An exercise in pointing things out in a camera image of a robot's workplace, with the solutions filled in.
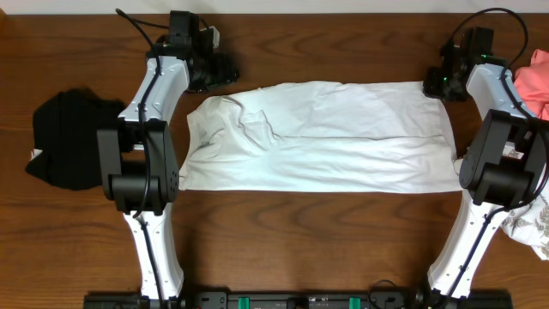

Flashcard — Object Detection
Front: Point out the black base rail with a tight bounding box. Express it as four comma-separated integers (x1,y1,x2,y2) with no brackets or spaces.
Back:
83,278,514,309

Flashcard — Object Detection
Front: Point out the folded black garment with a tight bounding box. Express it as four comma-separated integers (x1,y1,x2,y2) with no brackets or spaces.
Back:
25,88,124,191

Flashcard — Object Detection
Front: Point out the pink garment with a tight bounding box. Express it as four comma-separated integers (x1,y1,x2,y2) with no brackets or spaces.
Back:
514,49,549,120

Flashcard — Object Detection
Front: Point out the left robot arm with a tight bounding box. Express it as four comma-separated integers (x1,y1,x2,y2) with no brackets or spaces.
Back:
84,10,239,308

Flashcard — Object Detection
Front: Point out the white fern-print garment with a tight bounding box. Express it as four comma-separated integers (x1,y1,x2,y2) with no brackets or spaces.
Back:
453,158,549,261

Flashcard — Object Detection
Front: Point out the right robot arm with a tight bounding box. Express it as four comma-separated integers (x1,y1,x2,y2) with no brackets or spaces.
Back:
415,27,548,308

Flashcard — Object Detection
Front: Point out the white printed t-shirt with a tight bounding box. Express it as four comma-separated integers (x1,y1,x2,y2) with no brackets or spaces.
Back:
179,82,460,194

